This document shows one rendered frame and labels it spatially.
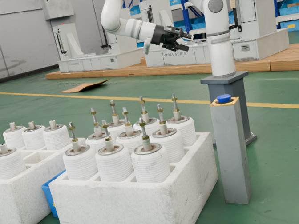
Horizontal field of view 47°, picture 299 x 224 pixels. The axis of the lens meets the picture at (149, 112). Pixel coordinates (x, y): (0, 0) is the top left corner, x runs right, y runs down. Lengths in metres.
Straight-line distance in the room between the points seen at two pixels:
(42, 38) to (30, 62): 0.60
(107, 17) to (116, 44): 3.17
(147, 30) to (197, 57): 2.18
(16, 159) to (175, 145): 0.54
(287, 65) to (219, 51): 1.53
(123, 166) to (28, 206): 0.41
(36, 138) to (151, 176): 0.67
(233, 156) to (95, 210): 0.42
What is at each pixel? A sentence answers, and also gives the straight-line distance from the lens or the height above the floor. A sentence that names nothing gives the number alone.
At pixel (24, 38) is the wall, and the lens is 7.78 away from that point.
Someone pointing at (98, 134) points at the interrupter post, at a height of 0.26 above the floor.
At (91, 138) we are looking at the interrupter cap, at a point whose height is 0.25.
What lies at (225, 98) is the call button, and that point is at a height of 0.33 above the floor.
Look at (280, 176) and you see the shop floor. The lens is 1.25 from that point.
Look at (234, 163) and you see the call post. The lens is 1.05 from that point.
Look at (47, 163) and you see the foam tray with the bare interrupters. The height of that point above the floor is 0.17.
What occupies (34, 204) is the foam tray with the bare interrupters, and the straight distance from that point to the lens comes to 1.27.
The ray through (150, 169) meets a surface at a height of 0.21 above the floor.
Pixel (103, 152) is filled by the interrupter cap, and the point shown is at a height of 0.25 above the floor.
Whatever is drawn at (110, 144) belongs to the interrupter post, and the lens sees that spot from 0.98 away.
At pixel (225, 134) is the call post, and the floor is 0.22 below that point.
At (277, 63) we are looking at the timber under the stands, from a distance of 2.94.
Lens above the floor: 0.57
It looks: 14 degrees down
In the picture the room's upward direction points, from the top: 12 degrees counter-clockwise
